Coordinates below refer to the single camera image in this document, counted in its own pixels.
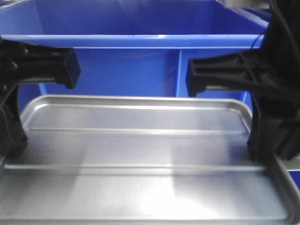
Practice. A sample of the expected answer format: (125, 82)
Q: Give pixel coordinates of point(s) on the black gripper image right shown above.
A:
(268, 72)

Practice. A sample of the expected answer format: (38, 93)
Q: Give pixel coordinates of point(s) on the lower right blue crate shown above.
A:
(296, 177)

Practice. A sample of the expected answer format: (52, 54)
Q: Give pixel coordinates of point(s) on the small silver ribbed tray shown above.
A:
(142, 161)

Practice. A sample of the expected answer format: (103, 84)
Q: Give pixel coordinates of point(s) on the large blue plastic box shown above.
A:
(130, 47)

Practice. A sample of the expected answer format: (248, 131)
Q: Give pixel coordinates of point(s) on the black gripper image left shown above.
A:
(28, 63)

